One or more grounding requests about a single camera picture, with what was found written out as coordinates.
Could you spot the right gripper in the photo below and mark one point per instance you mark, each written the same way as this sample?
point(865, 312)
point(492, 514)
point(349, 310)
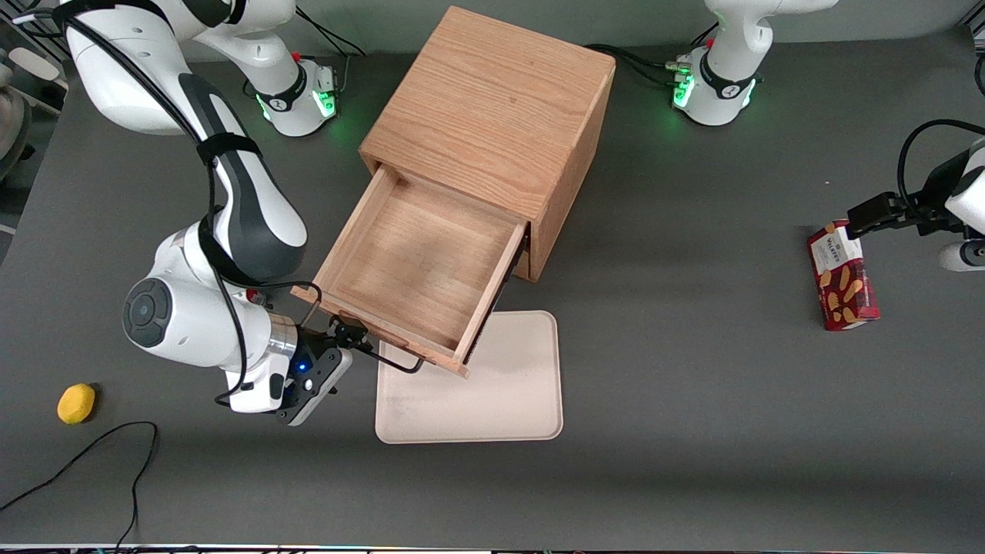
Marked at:
point(315, 343)

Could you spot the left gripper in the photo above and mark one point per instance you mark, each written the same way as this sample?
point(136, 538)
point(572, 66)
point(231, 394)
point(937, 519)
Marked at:
point(933, 194)

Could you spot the wooden drawer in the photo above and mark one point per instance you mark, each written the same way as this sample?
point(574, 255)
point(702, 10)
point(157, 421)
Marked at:
point(525, 265)
point(415, 261)

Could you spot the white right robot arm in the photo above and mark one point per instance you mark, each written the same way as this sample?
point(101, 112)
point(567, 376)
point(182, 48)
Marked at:
point(192, 323)

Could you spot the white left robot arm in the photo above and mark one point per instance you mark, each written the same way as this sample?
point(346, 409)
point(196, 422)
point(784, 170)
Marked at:
point(723, 85)

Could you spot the wooden drawer cabinet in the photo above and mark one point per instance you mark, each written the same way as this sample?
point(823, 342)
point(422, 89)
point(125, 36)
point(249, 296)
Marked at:
point(492, 92)

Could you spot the red tartan shortbread box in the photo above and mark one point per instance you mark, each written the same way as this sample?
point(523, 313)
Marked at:
point(843, 277)

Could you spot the beige plastic tray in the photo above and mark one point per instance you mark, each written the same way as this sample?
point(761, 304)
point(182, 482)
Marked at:
point(500, 400)

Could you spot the yellow lemon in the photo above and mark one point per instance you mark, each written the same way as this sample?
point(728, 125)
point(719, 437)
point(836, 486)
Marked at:
point(76, 404)

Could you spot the grey round object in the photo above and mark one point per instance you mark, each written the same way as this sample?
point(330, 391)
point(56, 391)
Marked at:
point(14, 131)

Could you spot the white oval object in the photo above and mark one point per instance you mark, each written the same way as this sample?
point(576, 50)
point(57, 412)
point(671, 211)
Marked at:
point(35, 63)

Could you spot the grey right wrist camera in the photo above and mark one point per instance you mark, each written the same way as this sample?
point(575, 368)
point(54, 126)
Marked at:
point(323, 385)

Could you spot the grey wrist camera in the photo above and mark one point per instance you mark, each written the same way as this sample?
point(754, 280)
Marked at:
point(962, 256)
point(323, 385)

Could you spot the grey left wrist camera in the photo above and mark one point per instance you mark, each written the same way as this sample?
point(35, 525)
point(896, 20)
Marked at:
point(962, 256)

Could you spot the aluminium frame rail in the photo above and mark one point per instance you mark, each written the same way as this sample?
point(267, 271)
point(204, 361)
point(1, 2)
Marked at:
point(23, 38)

